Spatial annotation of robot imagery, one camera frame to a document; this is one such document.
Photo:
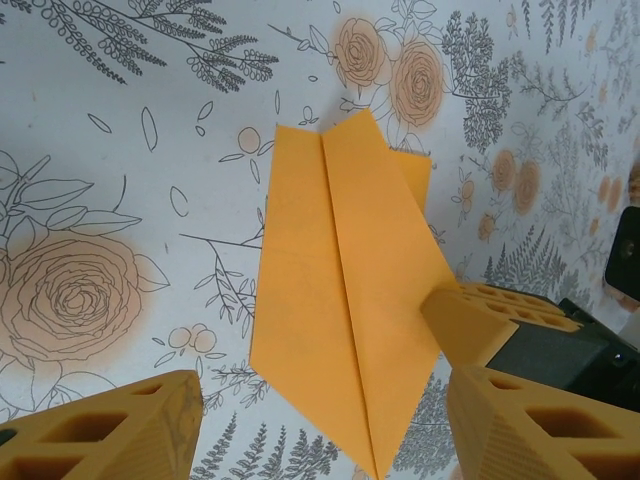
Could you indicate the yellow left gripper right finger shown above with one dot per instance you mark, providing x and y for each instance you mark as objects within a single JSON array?
[{"x": 540, "y": 445}]

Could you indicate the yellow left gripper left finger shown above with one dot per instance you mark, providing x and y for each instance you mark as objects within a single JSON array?
[{"x": 115, "y": 435}]

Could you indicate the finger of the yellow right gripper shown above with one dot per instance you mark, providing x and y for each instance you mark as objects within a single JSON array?
[
  {"x": 465, "y": 330},
  {"x": 505, "y": 292}
]

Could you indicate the orange paper sheet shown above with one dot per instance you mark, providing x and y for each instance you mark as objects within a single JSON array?
[{"x": 310, "y": 250}]

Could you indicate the floral print table mat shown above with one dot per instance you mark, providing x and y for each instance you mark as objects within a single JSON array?
[{"x": 100, "y": 200}]

